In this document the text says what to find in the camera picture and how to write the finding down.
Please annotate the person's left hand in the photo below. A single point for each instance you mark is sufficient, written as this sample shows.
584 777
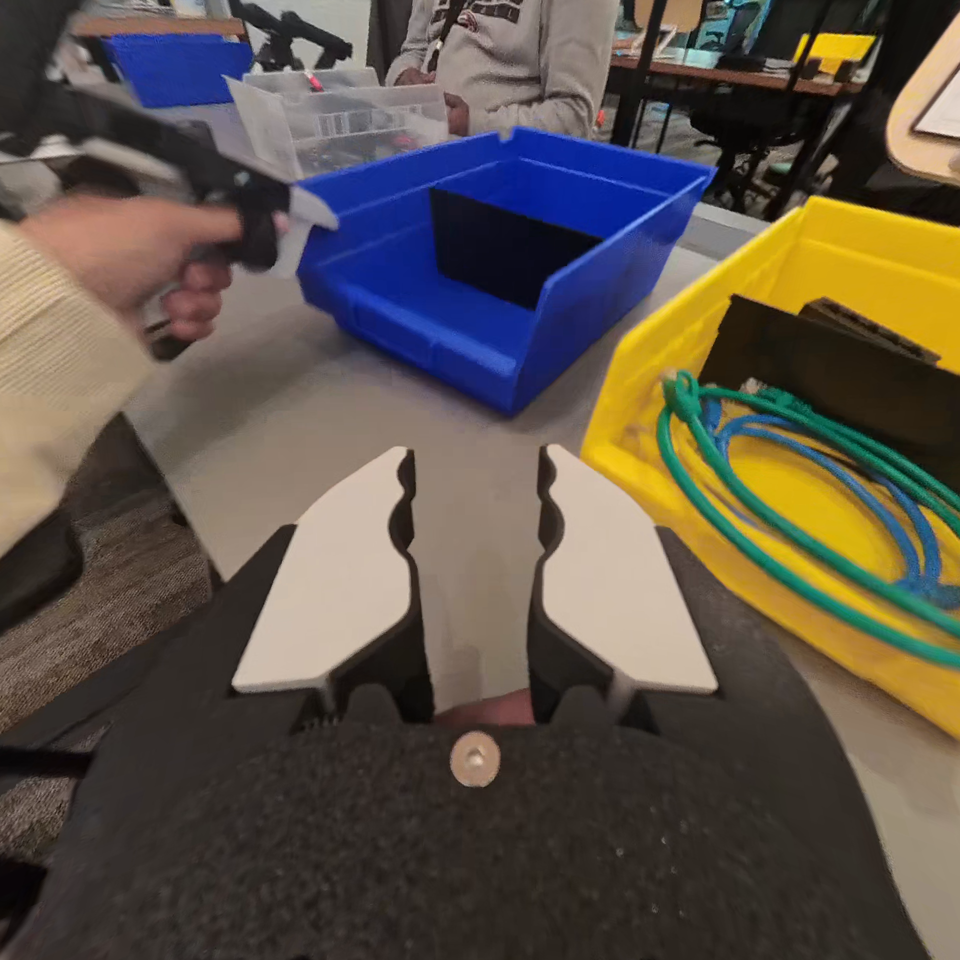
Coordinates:
112 240

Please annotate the instruction sheet on wooden board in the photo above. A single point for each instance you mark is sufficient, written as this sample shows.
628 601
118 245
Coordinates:
915 142

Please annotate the blue plastic bin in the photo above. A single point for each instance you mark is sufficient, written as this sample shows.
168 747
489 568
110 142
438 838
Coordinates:
180 71
420 330

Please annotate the small yellow bin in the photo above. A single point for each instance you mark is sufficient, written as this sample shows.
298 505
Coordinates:
832 52

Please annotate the black network switch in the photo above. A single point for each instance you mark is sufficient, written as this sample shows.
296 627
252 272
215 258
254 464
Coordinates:
787 360

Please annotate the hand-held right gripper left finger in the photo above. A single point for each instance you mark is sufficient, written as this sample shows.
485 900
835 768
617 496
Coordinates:
330 592

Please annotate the clear plastic box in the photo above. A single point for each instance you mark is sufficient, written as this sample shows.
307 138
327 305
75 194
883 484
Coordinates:
352 120

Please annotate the black office chair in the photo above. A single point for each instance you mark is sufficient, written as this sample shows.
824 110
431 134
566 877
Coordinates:
750 120

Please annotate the yellow plastic bin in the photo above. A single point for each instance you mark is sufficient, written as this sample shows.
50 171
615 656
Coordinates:
825 247

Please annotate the black bin divider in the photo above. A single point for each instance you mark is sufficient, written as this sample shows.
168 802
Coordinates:
510 247

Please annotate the wooden table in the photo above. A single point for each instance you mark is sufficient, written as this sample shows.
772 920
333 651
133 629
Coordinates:
712 71

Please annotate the black device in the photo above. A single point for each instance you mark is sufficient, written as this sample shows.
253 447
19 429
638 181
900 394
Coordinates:
300 34

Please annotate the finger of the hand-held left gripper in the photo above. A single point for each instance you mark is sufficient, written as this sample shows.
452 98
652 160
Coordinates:
291 251
311 210

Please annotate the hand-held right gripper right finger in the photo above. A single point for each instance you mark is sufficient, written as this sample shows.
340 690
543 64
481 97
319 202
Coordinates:
622 592

